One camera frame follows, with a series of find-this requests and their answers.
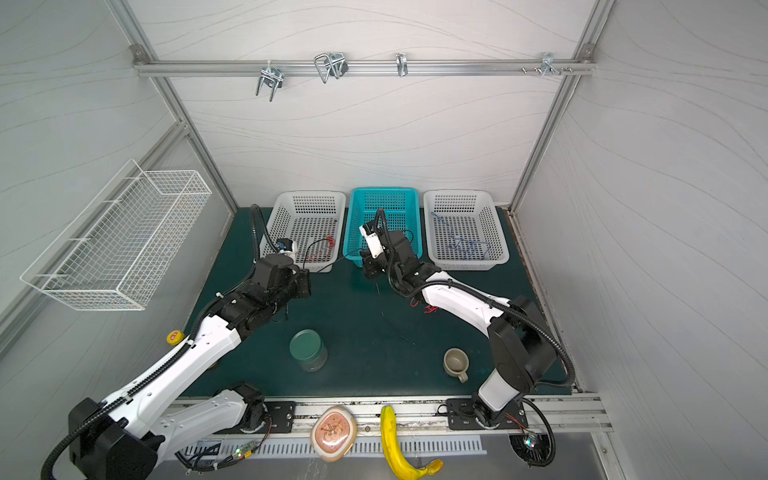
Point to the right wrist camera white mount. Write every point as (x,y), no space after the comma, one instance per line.
(372,239)

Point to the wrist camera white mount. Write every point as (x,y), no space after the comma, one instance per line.
(286,247)
(372,239)

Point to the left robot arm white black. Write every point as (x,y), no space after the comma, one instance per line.
(128,433)

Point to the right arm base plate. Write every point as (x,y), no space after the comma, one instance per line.
(464,414)

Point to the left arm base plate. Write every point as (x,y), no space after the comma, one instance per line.
(282,415)

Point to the yellow banana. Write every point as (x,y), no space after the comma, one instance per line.
(394,456)

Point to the beige ceramic mug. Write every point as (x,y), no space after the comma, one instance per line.
(456,364)

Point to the metal clamp hook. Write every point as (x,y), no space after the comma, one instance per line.
(547,67)
(401,64)
(331,65)
(271,79)

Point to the green cylindrical container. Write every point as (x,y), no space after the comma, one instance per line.
(308,349)

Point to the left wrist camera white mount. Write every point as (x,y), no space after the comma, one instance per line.
(286,247)

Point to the teal plastic basket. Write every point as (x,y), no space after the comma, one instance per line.
(402,209)

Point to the white plastic basket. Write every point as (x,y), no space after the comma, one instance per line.
(313,220)
(463,231)

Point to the pink round toy dish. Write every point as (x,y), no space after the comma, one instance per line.
(334,433)

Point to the right white plastic basket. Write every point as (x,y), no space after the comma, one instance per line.
(463,231)

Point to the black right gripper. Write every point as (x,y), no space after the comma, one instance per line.
(372,260)

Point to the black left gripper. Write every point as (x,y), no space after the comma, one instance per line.
(301,276)

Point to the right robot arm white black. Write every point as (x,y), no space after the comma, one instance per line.
(524,350)

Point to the white wire wall basket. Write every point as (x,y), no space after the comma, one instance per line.
(114,254)

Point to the left white plastic basket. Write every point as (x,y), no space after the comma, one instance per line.
(313,220)

